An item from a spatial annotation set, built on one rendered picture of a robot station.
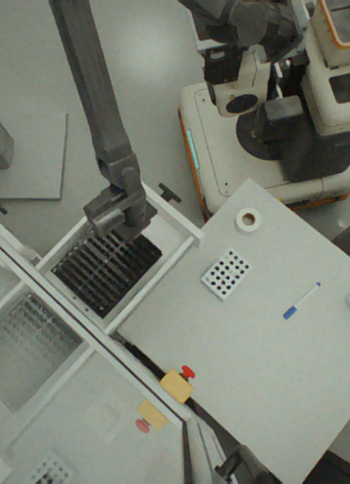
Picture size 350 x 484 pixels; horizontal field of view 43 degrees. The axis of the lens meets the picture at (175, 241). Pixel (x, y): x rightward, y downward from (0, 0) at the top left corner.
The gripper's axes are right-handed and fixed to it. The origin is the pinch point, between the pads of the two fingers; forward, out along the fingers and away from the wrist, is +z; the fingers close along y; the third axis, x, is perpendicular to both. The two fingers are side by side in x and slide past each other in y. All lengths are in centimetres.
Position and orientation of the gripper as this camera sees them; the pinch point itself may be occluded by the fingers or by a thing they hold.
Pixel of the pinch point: (132, 232)
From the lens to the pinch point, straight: 108.5
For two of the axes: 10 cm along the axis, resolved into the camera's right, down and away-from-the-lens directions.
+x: 7.3, 6.6, -2.0
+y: -6.8, 6.6, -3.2
